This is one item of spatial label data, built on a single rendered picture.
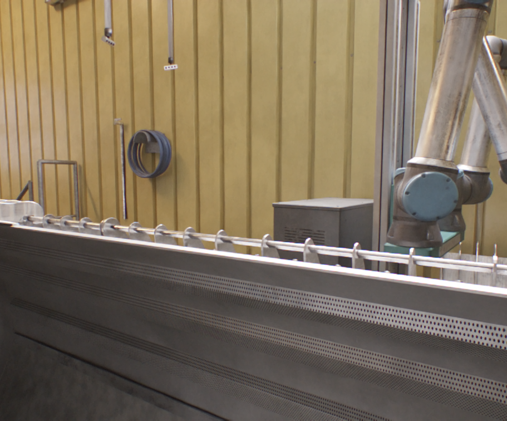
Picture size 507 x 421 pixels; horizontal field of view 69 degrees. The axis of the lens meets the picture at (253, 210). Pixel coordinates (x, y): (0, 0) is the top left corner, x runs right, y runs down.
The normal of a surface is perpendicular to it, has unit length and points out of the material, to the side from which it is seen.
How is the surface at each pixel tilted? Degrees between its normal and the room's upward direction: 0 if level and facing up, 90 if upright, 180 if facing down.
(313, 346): 62
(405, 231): 70
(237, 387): 96
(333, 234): 90
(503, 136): 101
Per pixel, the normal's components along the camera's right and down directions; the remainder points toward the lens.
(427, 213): -0.26, 0.18
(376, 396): -0.50, 0.34
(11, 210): 0.86, 0.05
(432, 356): -0.42, 0.64
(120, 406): -0.49, -0.23
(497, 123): -0.70, 0.26
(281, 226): -0.62, 0.07
